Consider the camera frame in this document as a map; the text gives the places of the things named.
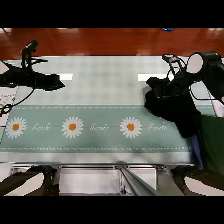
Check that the blue garment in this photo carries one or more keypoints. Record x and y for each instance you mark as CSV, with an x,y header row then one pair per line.
x,y
196,150

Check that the silver frame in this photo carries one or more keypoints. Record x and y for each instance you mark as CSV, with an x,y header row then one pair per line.
x,y
136,183

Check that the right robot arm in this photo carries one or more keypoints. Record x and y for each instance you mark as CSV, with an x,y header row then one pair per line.
x,y
213,70

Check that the white paper sheet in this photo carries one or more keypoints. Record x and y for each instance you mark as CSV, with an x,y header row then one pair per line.
x,y
8,100

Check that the dark green garment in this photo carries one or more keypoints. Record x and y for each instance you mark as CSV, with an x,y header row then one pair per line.
x,y
213,143

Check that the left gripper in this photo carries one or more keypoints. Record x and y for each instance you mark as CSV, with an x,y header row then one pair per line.
x,y
46,82

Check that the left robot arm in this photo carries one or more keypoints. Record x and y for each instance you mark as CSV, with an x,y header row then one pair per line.
x,y
15,78

